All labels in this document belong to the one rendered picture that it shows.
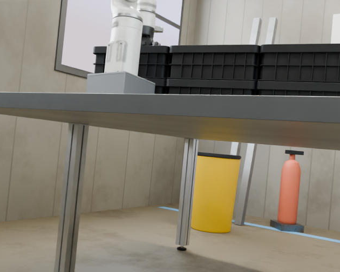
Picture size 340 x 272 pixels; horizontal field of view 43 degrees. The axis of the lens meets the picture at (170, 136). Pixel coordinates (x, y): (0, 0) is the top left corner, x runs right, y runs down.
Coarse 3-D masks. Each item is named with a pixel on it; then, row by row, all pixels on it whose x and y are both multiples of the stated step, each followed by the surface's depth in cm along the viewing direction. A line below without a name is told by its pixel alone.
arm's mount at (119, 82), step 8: (112, 72) 121; (120, 72) 119; (128, 72) 119; (88, 80) 126; (96, 80) 124; (104, 80) 122; (112, 80) 120; (120, 80) 119; (128, 80) 119; (136, 80) 122; (144, 80) 125; (88, 88) 125; (96, 88) 124; (104, 88) 122; (112, 88) 120; (120, 88) 118; (128, 88) 120; (136, 88) 122; (144, 88) 125; (152, 88) 129
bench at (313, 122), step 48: (0, 96) 109; (48, 96) 99; (96, 96) 91; (144, 96) 83; (192, 96) 77; (240, 96) 72; (288, 96) 68; (192, 144) 250; (288, 144) 191; (336, 144) 141; (192, 192) 252
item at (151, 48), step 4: (96, 48) 151; (100, 48) 150; (104, 48) 150; (140, 48) 144; (144, 48) 143; (148, 48) 142; (152, 48) 142; (156, 48) 141; (160, 48) 141; (164, 48) 140; (168, 48) 141; (96, 52) 151; (100, 52) 150; (104, 52) 150; (140, 52) 144; (144, 52) 143; (148, 52) 142; (152, 52) 142; (156, 52) 141; (160, 52) 141; (164, 52) 140; (168, 52) 141
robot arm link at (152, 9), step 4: (140, 0) 152; (144, 0) 152; (148, 0) 152; (152, 0) 152; (140, 4) 152; (144, 4) 152; (148, 4) 152; (152, 4) 152; (156, 4) 154; (140, 8) 152; (144, 8) 152; (148, 8) 152; (152, 8) 153
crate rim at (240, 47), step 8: (176, 48) 138; (184, 48) 137; (192, 48) 136; (200, 48) 135; (208, 48) 134; (216, 48) 133; (224, 48) 132; (232, 48) 131; (240, 48) 130; (248, 48) 129; (256, 48) 128
